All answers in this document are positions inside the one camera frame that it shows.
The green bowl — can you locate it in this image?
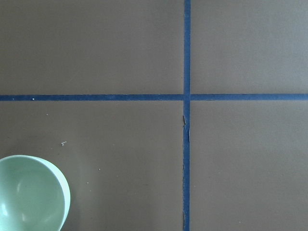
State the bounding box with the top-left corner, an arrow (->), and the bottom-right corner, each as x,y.
0,155 -> 71,231

